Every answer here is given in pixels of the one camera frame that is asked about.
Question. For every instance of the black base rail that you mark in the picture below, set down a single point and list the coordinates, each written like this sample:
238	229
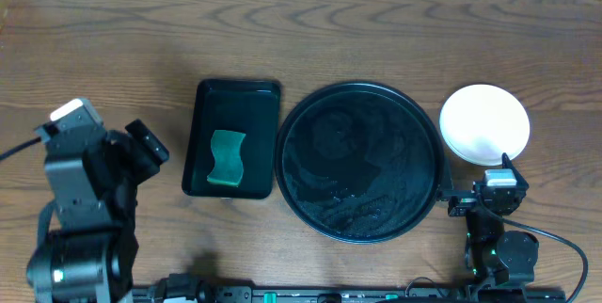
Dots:
185	288

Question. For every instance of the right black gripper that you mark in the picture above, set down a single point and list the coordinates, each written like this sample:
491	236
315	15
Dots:
461	205

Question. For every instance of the dark green rectangular tray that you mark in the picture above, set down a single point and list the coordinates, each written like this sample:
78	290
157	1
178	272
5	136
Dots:
244	106

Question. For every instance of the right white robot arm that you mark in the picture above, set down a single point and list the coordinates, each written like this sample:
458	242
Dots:
502	261

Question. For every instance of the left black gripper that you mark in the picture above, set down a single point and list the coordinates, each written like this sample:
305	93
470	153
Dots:
130	153

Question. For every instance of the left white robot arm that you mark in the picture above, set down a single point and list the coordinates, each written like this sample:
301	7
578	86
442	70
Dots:
86	235

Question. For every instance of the white plate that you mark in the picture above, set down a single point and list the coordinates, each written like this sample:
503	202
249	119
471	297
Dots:
480	123

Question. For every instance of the green wavy sponge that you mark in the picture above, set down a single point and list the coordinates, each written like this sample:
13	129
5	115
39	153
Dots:
228	167

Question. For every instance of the round black tray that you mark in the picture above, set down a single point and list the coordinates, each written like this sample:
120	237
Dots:
360	162

